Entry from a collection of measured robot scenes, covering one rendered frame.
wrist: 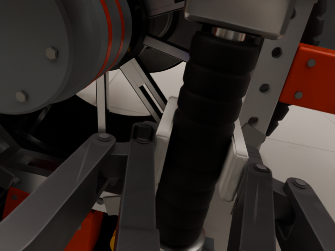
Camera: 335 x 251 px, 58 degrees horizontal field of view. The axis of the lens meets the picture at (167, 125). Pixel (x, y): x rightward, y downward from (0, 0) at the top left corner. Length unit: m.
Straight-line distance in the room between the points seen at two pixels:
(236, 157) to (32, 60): 0.18
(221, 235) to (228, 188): 1.27
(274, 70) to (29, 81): 0.27
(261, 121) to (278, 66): 0.07
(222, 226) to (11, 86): 1.29
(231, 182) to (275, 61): 0.24
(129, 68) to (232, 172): 0.36
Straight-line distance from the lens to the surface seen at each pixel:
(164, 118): 0.18
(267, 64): 0.39
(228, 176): 0.17
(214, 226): 1.46
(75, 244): 0.55
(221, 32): 0.16
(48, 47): 0.26
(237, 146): 0.17
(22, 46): 0.27
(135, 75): 0.50
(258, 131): 0.41
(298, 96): 0.40
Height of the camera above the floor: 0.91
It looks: 23 degrees down
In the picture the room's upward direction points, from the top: 13 degrees clockwise
